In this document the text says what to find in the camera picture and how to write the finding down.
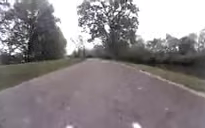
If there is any grass field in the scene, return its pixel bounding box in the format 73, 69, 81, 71
0, 58, 84, 94

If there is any tall leafy tree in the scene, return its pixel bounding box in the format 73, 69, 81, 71
77, 0, 140, 59

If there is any pale kerb strip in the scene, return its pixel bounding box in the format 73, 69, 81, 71
119, 62, 205, 102

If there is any long hedge with trees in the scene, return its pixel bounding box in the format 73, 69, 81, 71
86, 24, 205, 81

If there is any reddish grey asphalt path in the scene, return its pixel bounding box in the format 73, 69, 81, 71
0, 58, 205, 128

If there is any group of dark leafy trees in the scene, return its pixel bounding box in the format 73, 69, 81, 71
0, 0, 68, 64

